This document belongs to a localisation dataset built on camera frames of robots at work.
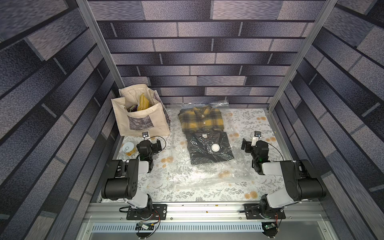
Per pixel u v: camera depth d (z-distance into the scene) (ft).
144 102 3.04
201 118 3.61
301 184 1.47
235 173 2.87
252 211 2.39
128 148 3.01
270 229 2.37
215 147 3.11
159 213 2.43
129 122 3.04
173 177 2.79
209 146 3.14
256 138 2.65
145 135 2.67
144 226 2.33
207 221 2.42
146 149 2.38
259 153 2.37
